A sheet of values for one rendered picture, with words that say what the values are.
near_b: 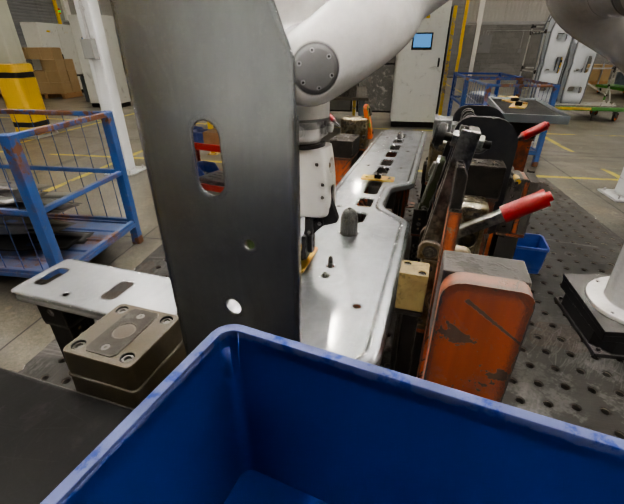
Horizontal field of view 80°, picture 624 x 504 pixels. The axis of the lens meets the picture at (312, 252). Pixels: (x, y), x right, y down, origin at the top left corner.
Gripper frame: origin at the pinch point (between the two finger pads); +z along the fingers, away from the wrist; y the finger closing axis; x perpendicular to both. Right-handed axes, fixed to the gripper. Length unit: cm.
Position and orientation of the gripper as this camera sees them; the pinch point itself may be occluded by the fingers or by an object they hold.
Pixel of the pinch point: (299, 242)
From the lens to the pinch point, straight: 57.5
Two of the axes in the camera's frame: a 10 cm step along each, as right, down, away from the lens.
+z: 0.0, 8.8, 4.8
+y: -9.5, -1.5, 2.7
